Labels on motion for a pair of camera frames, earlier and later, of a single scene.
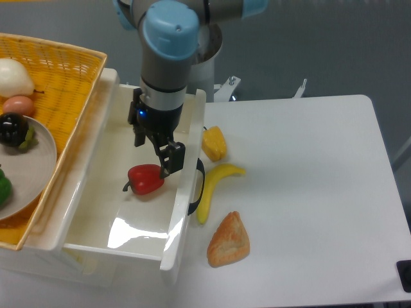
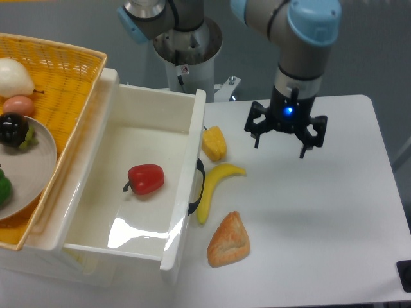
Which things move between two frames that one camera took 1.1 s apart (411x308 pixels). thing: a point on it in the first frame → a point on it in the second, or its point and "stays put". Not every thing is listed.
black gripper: (162, 124) → (286, 113)
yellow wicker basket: (65, 78) stays put
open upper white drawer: (99, 213) stays put
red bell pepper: (144, 179) stays put
